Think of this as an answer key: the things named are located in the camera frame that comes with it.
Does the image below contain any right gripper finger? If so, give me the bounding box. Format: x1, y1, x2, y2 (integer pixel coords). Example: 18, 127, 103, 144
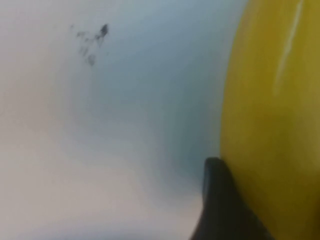
189, 156, 273, 240

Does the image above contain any yellow plastic banana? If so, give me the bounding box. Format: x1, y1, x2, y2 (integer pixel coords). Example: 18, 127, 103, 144
219, 0, 320, 240

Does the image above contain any blue-grey round plate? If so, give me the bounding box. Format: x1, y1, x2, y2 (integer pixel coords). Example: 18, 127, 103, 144
0, 0, 248, 240

